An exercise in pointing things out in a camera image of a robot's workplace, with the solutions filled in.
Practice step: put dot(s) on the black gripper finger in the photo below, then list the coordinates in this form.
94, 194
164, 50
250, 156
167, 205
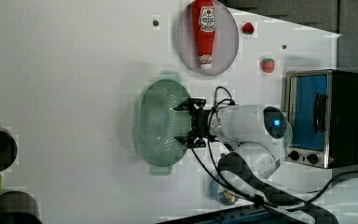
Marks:
190, 141
191, 104

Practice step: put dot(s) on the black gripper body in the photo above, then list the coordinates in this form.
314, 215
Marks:
201, 123

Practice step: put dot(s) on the mint green strainer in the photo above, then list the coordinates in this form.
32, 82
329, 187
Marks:
157, 124

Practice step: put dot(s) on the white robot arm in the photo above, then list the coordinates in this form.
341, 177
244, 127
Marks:
254, 136

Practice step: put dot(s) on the blue bowl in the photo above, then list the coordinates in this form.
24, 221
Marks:
216, 191

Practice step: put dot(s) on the peeled banana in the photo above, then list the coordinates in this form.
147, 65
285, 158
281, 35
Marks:
228, 196

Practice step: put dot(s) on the grey round plate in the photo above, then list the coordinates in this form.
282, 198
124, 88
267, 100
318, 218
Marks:
226, 41

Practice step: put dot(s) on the large red strawberry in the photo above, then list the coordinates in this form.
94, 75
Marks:
267, 65

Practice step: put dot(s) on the small red strawberry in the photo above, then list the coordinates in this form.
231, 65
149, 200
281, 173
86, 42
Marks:
248, 28

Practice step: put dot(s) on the red ketchup bottle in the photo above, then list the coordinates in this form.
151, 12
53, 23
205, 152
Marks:
203, 21

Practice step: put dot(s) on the black toaster oven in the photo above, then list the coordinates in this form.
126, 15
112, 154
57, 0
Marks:
322, 109

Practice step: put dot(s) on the black cylinder container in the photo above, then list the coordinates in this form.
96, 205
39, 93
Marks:
18, 207

